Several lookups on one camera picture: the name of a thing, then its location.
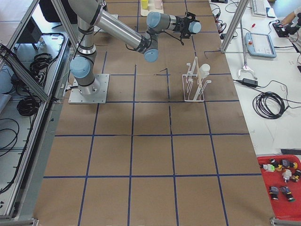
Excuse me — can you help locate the white wire cup rack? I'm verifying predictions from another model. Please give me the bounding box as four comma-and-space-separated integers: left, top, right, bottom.
182, 56, 212, 102

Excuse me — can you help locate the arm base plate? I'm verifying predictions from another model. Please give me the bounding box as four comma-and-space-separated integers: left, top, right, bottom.
69, 74, 110, 104

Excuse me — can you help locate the white keyboard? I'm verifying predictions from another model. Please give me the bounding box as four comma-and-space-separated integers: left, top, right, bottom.
250, 0, 267, 17

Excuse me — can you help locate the blue teach pendant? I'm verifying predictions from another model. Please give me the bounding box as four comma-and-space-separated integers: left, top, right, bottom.
245, 32, 277, 58

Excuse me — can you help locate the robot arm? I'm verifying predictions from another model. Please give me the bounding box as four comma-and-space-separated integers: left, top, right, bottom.
69, 0, 201, 96

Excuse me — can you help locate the black power adapter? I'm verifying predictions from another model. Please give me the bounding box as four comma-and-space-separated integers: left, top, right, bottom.
242, 78, 258, 88

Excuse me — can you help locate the white cup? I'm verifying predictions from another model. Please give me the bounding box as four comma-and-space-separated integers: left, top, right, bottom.
199, 64, 210, 79

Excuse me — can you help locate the cream serving tray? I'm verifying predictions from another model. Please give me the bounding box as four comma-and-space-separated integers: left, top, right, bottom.
140, 0, 164, 17

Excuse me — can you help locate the coiled black cable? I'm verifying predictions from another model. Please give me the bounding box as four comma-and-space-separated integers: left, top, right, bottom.
252, 91, 286, 119

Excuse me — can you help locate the pink cup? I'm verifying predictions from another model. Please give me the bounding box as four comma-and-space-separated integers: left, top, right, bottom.
154, 0, 162, 9

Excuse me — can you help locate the yellow cup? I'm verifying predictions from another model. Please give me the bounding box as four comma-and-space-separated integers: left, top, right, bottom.
141, 0, 149, 10

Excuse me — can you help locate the light blue cup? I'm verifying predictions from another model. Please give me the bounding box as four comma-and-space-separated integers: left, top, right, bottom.
188, 21, 202, 34

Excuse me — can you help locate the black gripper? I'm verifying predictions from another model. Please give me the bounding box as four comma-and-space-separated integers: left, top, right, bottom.
175, 11, 196, 38

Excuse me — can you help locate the red parts tray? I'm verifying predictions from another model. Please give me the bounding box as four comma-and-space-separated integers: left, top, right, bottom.
261, 169, 301, 221

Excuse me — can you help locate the person in white shirt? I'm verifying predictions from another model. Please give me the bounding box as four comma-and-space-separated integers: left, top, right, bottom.
281, 4, 301, 52

